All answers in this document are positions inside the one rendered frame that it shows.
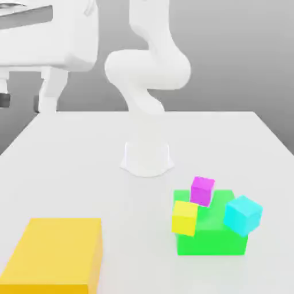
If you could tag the large green box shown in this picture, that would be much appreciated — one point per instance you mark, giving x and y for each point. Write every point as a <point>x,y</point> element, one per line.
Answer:
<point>211,241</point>

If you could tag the large yellow box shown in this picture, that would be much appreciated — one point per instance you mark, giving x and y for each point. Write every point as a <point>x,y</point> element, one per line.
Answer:
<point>52,255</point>

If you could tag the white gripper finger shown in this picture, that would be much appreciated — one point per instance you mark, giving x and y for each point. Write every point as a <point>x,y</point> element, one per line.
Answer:
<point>3,91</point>
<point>51,91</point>

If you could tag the small cyan cube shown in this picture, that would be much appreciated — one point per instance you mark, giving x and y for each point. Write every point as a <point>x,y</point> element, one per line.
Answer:
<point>243,214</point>

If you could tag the small yellow cube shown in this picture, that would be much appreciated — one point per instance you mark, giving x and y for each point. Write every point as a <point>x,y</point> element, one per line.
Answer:
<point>184,218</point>

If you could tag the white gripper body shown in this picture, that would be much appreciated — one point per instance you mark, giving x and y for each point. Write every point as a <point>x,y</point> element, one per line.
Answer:
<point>57,43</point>

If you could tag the small magenta cube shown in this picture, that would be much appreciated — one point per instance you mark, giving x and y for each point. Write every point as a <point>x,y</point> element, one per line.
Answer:
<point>202,191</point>

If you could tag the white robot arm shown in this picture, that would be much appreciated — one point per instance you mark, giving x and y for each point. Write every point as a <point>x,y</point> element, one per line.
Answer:
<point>149,69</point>

